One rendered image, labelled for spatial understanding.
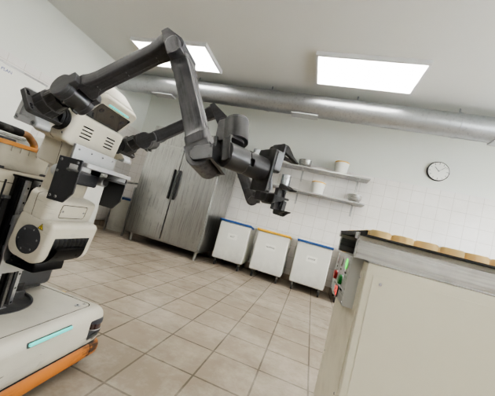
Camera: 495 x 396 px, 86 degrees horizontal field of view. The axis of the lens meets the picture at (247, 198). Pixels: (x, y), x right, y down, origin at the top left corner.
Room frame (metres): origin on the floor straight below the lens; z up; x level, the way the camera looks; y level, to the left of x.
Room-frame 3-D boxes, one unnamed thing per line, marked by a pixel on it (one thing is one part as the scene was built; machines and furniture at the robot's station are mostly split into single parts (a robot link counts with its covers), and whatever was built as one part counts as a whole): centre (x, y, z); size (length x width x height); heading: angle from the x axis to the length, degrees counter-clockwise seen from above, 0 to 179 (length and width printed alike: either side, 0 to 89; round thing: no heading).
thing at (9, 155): (1.14, 1.02, 0.87); 0.23 x 0.15 x 0.11; 168
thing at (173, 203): (4.75, 1.11, 1.03); 1.40 x 0.91 x 2.05; 75
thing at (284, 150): (0.65, -0.06, 1.02); 0.09 x 0.07 x 0.07; 123
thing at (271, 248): (4.41, -0.61, 0.39); 0.64 x 0.54 x 0.77; 166
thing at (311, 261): (4.24, -1.24, 0.39); 0.64 x 0.54 x 0.77; 164
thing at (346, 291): (0.85, -0.37, 0.77); 0.24 x 0.04 x 0.14; 168
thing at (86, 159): (1.06, 0.62, 0.87); 0.28 x 0.16 x 0.22; 168
